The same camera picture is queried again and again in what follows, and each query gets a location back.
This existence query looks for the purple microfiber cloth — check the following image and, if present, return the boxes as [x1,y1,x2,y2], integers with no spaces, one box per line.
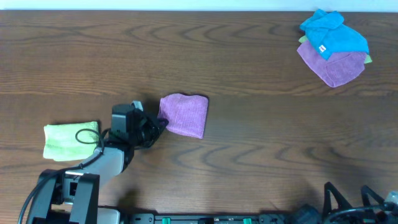
[157,93,208,139]

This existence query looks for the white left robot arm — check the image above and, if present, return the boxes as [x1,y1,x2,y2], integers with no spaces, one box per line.
[18,105,169,224]

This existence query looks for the purple cloth in pile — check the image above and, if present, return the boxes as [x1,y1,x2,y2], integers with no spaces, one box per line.
[297,40,367,88]

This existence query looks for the folded light green cloth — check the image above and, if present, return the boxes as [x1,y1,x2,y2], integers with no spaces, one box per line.
[43,121,99,161]

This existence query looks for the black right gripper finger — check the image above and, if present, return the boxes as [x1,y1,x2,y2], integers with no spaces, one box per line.
[322,182,352,215]
[361,185,384,207]

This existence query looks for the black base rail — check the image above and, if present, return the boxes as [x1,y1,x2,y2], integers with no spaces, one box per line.
[124,213,291,224]

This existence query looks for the blue cloth with tag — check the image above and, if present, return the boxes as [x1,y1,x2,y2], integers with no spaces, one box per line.
[300,9,369,60]

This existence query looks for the green cloth under pile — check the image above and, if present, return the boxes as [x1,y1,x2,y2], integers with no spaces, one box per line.
[298,35,373,64]

